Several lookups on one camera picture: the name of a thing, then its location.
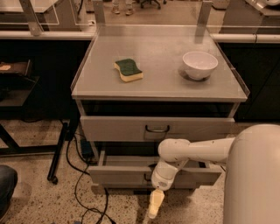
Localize grey drawer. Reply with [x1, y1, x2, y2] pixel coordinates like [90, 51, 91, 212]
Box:
[80, 115, 235, 142]
[88, 150, 221, 189]

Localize black table leg stand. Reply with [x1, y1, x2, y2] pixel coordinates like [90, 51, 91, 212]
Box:
[0, 122, 67, 185]

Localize grey top drawer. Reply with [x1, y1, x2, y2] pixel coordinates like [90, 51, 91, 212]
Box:
[80, 115, 235, 142]

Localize person's dark knee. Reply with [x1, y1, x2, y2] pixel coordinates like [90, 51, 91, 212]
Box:
[0, 164, 18, 221]

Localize white horizontal rail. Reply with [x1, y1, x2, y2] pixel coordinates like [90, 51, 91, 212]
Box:
[0, 31, 280, 44]

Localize black cable left floor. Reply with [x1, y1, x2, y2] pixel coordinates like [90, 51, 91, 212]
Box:
[65, 128, 117, 224]

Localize green yellow sponge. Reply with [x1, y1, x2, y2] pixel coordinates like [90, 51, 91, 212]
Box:
[114, 59, 144, 82]

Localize black office chair base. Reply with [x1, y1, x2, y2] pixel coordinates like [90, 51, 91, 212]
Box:
[140, 0, 167, 10]

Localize white bowl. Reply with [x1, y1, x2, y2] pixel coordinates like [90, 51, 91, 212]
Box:
[182, 52, 219, 80]

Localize dark side shelf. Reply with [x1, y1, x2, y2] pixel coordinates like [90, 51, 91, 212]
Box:
[0, 59, 39, 108]

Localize person's shoes in background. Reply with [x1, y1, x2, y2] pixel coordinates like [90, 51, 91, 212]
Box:
[110, 0, 137, 16]

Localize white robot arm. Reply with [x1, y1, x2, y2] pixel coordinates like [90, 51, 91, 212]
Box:
[148, 124, 280, 224]

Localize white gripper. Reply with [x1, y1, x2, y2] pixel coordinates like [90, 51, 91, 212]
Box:
[148, 159, 187, 219]

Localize grey drawer cabinet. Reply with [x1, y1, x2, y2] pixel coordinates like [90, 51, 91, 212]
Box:
[70, 24, 250, 196]

